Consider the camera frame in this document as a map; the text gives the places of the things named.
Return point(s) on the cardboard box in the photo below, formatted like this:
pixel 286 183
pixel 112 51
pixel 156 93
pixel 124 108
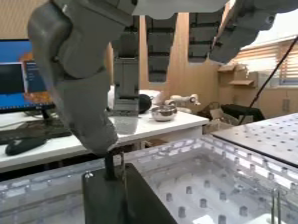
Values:
pixel 221 121

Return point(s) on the small white jointed device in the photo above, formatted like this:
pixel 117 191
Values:
pixel 181 100

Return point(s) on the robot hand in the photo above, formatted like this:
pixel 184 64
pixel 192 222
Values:
pixel 84 50

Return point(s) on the metal bowl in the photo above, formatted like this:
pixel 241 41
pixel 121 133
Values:
pixel 164 114

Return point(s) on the black computer mouse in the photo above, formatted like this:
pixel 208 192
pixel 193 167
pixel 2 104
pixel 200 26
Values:
pixel 24 145

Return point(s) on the clear box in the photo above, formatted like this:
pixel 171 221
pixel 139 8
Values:
pixel 208 173

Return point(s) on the black keyboard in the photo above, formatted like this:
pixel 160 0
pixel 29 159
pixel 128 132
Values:
pixel 31 130

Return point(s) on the computer screen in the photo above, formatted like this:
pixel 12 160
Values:
pixel 18 83

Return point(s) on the black ball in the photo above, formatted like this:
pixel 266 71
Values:
pixel 145 103

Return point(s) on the white desk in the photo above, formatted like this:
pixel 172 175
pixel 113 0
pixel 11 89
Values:
pixel 168 128

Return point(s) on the black plate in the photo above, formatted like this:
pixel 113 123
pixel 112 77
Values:
pixel 120 203

